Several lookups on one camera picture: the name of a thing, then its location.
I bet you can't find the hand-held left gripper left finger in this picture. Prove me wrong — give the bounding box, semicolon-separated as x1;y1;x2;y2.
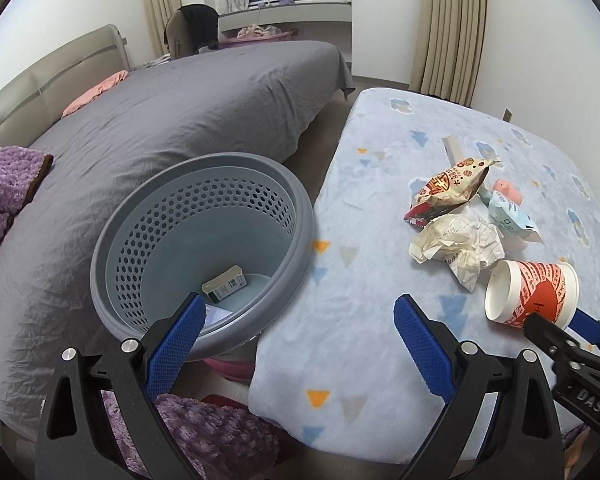
35;292;206;480

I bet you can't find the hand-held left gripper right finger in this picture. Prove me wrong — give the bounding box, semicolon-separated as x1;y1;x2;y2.
392;294;566;480

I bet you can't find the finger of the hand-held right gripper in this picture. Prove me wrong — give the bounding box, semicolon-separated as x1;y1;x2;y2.
570;309;600;356
523;312;583;363

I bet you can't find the red white paper cup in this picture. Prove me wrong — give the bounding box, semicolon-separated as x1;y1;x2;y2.
483;259;580;332

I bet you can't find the white paper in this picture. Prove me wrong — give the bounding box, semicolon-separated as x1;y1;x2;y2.
409;212;507;292

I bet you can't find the light blue packet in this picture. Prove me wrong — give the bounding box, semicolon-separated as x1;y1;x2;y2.
480;180;543;245

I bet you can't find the grey perforated plastic basket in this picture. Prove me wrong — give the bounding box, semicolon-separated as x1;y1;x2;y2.
89;152;317;363

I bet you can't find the red brown snack packet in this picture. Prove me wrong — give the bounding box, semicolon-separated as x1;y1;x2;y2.
403;158;504;229

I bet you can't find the white card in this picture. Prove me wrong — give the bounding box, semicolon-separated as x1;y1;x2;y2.
204;305;231;333

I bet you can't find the pink stool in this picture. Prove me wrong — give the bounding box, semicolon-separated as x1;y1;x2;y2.
202;347;257;386

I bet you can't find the small green white box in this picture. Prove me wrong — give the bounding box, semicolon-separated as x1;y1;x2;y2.
201;265;248;302

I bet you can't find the purple fuzzy blanket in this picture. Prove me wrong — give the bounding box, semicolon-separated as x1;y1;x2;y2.
100;391;282;480
0;146;55;282

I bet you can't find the small pink toy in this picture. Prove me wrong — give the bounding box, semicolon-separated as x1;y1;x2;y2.
492;178;522;202

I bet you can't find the light blue printed blanket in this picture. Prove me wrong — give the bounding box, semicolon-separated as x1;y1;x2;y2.
247;87;600;466

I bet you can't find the bed with grey sheet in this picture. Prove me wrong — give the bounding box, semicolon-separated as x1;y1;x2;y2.
0;40;357;443

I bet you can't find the pink pillow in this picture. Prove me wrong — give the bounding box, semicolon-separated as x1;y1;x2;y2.
62;70;130;117

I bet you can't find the beige padded headboard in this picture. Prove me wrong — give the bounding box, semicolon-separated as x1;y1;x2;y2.
0;23;132;157

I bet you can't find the brown chair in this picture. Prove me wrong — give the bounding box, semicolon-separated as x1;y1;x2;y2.
163;10;196;59

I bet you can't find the beige curtain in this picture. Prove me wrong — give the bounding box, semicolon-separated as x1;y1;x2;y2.
409;0;489;107
136;0;184;59

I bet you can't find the pink plastic tray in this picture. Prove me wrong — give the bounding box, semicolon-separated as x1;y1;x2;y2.
219;30;299;50

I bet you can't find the black jacket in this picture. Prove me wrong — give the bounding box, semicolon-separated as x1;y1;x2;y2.
177;4;222;52

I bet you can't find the pink clothes pile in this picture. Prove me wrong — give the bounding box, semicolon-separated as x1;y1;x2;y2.
237;24;287;41

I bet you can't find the grey window bench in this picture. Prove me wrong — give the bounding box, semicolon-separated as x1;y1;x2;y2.
217;1;354;37

